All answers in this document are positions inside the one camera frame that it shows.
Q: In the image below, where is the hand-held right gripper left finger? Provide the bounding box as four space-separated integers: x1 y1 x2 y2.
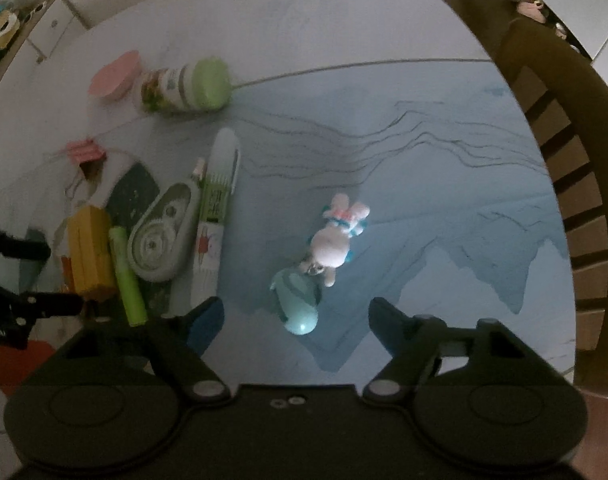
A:
56 296 233 404

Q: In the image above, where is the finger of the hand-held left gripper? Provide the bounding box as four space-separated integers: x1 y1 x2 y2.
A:
0 220 52 262
0 280 86 319

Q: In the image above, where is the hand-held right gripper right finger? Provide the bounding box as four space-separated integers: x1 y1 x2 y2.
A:
362 297 541 402

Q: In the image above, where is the yellow box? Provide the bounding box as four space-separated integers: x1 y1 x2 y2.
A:
66 205 116 302

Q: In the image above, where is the white tube green label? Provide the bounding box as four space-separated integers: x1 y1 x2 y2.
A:
190 127 242 307

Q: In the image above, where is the pink binder clip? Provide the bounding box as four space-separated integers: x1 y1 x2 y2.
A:
66 139 107 164

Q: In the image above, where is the orange mat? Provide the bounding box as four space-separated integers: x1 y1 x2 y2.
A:
0 340 57 397

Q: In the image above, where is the lime green highlighter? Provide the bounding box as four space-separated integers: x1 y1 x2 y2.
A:
108 226 148 326

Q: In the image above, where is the teal egg-shaped toy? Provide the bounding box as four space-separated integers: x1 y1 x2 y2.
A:
270 266 321 336

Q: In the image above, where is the grey correction tape dispenser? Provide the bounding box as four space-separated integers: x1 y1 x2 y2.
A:
128 157 207 282

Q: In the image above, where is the blue printed table mat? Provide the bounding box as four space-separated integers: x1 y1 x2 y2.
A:
28 57 580 386

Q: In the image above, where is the pink heart-shaped dish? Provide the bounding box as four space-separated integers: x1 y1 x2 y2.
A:
88 50 143 102

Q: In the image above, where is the teal tissue box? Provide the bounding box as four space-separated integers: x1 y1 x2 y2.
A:
0 7 20 51

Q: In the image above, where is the white cabinet wooden trim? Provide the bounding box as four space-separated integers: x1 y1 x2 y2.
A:
6 0 92 78

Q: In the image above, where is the clear jar green lid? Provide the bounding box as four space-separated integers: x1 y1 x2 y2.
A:
134 58 233 117

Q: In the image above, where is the wooden chair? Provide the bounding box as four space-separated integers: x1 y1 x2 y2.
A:
409 0 608 401

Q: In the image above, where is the row of shoes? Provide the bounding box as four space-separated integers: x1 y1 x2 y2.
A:
496 0 582 53

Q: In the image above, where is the white bunny plush keychain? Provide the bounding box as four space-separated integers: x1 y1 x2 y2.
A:
299 192 372 288

